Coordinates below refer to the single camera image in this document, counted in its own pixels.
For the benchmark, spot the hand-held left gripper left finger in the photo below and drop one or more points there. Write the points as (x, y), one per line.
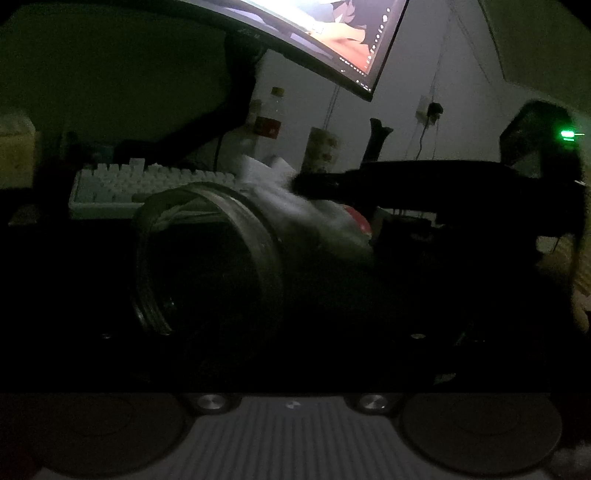
(210, 401)

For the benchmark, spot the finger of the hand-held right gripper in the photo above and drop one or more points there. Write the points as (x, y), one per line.
(406, 180)

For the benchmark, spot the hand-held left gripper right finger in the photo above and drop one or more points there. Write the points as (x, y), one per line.
(374, 401)

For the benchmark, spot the white paper napkin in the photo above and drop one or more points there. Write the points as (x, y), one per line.
(318, 217)

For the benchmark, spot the clear glass jar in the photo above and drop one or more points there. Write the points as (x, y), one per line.
(258, 240)

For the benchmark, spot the black upright holder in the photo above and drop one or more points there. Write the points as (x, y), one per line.
(375, 141)

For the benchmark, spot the red computer mouse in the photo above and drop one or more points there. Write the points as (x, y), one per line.
(360, 224)

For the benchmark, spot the patterned tumbler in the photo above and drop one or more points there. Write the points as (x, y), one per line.
(321, 150)

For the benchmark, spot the clear bottle with red label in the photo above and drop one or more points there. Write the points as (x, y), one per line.
(271, 127)

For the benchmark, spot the curved computer monitor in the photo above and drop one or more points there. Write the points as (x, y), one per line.
(332, 32)

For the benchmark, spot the clear plastic bottle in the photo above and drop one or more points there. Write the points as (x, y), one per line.
(244, 138)

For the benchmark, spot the black monitor stand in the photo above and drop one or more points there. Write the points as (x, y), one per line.
(240, 92)

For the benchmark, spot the white mechanical keyboard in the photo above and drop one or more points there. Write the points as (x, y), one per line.
(120, 184)

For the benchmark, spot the beige tissue box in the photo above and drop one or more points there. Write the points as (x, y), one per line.
(16, 152)

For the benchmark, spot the white wall socket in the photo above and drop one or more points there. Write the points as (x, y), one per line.
(427, 110)

